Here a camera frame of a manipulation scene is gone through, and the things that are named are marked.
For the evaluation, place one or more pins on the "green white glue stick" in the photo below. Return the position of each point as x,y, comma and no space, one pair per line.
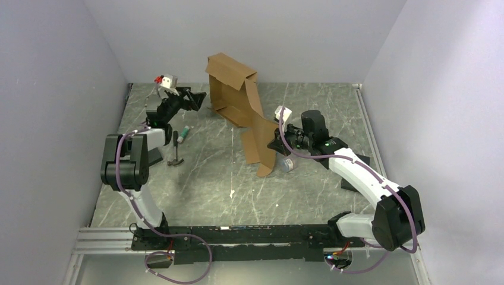
183,134

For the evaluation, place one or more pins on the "black handled claw hammer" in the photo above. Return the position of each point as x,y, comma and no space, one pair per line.
176,161

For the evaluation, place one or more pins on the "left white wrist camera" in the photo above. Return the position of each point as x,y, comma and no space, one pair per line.
166,83

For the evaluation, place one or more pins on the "black rectangular pad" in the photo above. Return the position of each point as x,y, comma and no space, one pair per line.
155,156
355,175

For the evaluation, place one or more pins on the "left black rectangular pad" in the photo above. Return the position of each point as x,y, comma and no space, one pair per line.
155,156

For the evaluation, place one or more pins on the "right black rectangular pad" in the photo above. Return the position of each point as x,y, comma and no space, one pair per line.
355,175

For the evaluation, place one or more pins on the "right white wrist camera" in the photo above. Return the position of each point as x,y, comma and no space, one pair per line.
283,114

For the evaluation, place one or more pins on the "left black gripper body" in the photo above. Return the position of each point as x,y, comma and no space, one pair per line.
174,103

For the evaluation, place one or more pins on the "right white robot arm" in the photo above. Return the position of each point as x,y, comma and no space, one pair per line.
397,220

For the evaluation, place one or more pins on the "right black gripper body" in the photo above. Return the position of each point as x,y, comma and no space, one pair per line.
296,139

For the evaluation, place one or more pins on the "brown cardboard box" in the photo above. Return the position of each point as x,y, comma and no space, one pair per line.
235,97

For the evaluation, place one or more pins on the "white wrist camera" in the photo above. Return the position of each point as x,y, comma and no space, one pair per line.
166,83
283,114

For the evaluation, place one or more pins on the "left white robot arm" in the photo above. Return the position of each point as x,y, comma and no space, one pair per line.
126,163

